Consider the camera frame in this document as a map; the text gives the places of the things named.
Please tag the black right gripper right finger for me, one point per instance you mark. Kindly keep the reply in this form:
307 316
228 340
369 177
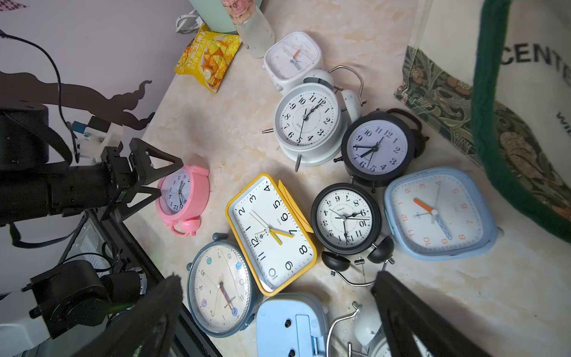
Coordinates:
405 317

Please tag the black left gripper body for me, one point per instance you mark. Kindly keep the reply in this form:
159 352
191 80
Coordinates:
79 188

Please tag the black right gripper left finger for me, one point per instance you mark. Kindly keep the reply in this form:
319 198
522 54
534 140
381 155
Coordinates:
147 328

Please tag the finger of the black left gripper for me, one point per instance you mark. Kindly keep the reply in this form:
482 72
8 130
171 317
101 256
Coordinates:
141 160
124 203

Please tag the pink round alarm clock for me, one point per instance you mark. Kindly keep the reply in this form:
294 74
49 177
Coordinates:
184 197

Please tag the canvas tote bag green handles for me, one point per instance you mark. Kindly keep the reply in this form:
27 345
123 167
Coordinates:
493 78

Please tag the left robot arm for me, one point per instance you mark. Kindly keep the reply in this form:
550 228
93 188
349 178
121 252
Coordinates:
40 176

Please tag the large white twin bell clock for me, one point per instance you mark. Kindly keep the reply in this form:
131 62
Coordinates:
367 329

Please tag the grey round pastel clock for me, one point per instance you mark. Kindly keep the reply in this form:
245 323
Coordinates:
222 295

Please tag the light blue square clock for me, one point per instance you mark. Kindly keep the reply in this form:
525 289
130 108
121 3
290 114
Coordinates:
440 214

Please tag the black twin bell clock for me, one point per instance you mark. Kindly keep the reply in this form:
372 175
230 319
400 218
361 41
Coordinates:
347 221

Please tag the blue clock face down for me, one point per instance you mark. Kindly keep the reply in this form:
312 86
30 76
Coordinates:
291 324

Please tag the yellow corn chips bag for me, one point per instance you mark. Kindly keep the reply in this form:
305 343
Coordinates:
208 57

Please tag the yellow rectangular alarm clock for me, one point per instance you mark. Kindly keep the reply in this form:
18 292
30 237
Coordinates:
272 233

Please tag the black clock purple face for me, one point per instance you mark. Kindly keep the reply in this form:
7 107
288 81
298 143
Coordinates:
378 148

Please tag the white square flat clock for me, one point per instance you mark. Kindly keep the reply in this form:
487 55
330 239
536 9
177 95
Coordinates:
289 60

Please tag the mint green toaster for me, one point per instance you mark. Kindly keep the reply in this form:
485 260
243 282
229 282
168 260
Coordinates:
214 15

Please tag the glass bottle pink cap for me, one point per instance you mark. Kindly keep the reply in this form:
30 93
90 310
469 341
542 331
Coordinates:
252 26

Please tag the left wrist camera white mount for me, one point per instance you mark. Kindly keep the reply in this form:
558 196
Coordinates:
94 136

